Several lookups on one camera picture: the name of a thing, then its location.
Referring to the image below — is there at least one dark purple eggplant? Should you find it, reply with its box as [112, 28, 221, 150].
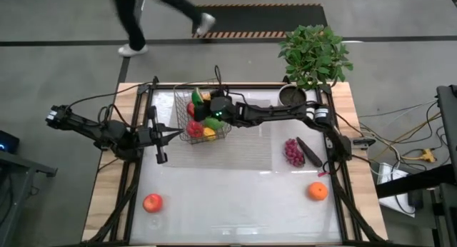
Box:
[296, 136, 324, 168]

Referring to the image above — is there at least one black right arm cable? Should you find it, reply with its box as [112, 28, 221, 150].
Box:
[213, 64, 253, 106]

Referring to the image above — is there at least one person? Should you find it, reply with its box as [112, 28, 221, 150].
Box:
[109, 0, 217, 58]

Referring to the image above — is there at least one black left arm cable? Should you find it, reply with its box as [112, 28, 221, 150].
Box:
[66, 75, 158, 112]

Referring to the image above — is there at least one white box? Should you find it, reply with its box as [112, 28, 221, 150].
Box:
[376, 162, 418, 218]

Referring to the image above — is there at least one yellow power plug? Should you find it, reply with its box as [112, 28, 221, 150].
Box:
[401, 148, 437, 165]

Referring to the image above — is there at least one black striped-edge floor mat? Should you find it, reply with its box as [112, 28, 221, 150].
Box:
[191, 4, 328, 39]

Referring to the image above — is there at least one orange fruit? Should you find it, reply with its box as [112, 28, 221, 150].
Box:
[307, 181, 329, 202]

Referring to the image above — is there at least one purple-red grape bunch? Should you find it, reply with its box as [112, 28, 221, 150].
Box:
[283, 138, 306, 168]

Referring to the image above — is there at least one watermelon slice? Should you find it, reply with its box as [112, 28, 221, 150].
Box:
[191, 87, 205, 106]

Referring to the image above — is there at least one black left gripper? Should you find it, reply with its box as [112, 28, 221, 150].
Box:
[137, 106, 185, 165]

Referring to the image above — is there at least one green apple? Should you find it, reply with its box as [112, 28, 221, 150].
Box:
[204, 116, 226, 131]

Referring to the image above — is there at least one black metal table frame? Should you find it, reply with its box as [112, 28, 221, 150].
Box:
[81, 75, 388, 247]

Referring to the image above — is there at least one red-yellow apple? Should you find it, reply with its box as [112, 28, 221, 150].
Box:
[142, 193, 164, 214]

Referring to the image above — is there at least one black device with blue light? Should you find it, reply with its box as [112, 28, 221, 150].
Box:
[0, 130, 21, 155]

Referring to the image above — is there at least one red bell pepper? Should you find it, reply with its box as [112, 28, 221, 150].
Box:
[186, 119, 205, 139]

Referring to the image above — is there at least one white plant pot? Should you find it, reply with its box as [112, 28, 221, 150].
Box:
[277, 83, 308, 107]

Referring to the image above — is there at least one black equipment stand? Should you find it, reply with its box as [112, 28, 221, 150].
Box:
[374, 84, 457, 247]

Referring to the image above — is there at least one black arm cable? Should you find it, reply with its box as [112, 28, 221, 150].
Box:
[66, 75, 158, 112]
[213, 64, 253, 106]

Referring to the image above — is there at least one grey woven table mat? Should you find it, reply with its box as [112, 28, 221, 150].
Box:
[162, 96, 273, 171]

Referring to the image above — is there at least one dark wire basket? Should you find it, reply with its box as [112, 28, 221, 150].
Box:
[173, 79, 233, 146]

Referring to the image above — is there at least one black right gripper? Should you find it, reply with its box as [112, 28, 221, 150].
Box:
[194, 91, 236, 123]

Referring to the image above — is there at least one green leafy plant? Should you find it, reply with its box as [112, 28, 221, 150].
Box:
[277, 24, 355, 93]

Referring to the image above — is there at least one grey side table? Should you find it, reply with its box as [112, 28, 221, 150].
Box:
[0, 150, 58, 247]

